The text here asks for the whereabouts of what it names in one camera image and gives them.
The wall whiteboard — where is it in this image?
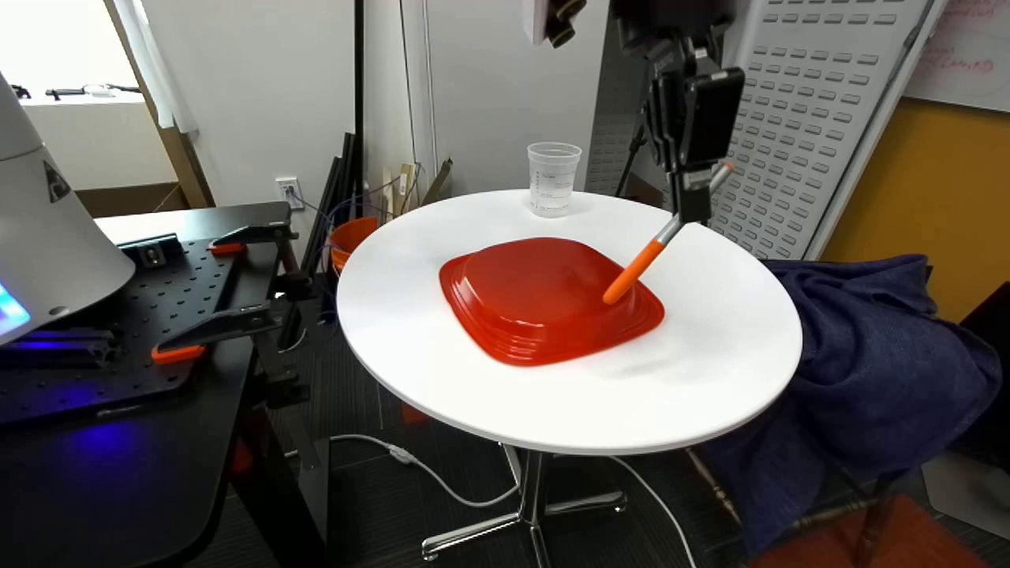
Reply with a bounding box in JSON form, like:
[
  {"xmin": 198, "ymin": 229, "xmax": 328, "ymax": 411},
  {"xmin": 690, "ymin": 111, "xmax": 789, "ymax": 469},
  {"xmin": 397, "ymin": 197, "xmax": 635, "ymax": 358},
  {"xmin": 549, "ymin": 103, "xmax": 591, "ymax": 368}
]
[{"xmin": 905, "ymin": 0, "xmax": 1010, "ymax": 116}]

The red square plate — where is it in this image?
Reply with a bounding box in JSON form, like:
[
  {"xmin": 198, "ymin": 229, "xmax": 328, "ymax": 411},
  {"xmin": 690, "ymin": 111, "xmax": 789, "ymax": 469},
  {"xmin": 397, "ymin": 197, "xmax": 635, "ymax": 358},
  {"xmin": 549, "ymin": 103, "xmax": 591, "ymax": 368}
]
[{"xmin": 436, "ymin": 236, "xmax": 668, "ymax": 368}]

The white floor cable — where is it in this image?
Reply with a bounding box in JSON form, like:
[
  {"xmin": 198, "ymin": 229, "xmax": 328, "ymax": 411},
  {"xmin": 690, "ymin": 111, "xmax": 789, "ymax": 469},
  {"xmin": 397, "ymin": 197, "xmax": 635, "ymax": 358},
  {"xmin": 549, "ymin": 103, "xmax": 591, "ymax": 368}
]
[{"xmin": 324, "ymin": 430, "xmax": 526, "ymax": 514}]

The round white table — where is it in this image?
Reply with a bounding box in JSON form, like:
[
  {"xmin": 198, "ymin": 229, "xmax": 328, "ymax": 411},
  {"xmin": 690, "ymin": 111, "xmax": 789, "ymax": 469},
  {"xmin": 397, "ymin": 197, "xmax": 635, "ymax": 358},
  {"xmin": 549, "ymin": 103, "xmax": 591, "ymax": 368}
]
[{"xmin": 336, "ymin": 185, "xmax": 804, "ymax": 568}]

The black clamp orange handle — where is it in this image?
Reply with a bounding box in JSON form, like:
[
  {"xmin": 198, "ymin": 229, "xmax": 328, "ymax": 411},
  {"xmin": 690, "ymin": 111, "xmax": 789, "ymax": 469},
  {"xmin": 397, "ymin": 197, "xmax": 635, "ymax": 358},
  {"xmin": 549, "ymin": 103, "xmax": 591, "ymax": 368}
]
[
  {"xmin": 205, "ymin": 222, "xmax": 295, "ymax": 263},
  {"xmin": 150, "ymin": 296, "xmax": 302, "ymax": 368}
]

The orange and grey pen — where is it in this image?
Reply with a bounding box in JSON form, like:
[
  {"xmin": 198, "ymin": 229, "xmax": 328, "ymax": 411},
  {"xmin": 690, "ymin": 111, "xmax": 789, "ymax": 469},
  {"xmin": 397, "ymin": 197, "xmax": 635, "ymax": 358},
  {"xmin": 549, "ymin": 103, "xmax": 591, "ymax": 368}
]
[{"xmin": 599, "ymin": 214, "xmax": 686, "ymax": 310}]

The black tripod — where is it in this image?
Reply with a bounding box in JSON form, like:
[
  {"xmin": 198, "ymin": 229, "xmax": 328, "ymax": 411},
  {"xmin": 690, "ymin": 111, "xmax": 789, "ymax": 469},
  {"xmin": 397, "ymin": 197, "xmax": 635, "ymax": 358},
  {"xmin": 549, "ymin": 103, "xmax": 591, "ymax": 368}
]
[{"xmin": 617, "ymin": 103, "xmax": 689, "ymax": 216}]

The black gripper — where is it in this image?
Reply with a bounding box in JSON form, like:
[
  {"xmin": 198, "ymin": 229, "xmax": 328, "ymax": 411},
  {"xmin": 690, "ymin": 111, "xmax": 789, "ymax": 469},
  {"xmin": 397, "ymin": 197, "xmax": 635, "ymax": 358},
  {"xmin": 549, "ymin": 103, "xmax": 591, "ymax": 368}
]
[{"xmin": 644, "ymin": 36, "xmax": 748, "ymax": 226}]

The black breadboard bench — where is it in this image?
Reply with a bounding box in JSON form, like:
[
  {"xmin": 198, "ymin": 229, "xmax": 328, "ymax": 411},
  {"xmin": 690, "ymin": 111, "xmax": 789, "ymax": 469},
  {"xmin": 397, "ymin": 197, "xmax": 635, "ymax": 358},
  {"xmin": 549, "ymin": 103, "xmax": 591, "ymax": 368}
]
[{"xmin": 0, "ymin": 201, "xmax": 330, "ymax": 568}]

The orange bucket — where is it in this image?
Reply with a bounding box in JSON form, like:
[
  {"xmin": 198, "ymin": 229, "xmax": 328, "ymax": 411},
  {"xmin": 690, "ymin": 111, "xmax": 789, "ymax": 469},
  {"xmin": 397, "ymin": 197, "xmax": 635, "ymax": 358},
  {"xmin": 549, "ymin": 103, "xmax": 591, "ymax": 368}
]
[{"xmin": 328, "ymin": 214, "xmax": 384, "ymax": 276}]

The clear plastic cup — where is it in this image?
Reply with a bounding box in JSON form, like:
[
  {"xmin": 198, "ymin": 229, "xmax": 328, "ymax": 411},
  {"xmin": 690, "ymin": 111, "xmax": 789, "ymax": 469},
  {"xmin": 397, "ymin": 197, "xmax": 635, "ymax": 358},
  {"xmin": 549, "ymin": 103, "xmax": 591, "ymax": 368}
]
[{"xmin": 524, "ymin": 137, "xmax": 584, "ymax": 222}]

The dark blue cloth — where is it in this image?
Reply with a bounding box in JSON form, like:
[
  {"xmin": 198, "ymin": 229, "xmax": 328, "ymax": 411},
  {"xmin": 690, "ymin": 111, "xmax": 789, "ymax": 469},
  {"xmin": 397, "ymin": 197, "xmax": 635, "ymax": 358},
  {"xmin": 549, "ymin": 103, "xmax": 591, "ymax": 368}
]
[{"xmin": 699, "ymin": 253, "xmax": 1003, "ymax": 557}]

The wooden sticks bundle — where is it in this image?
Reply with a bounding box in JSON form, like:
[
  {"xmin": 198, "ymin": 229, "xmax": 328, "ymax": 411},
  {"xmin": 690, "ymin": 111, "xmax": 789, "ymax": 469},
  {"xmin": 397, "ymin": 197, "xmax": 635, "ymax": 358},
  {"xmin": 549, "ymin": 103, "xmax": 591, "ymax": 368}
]
[{"xmin": 365, "ymin": 153, "xmax": 458, "ymax": 223}]

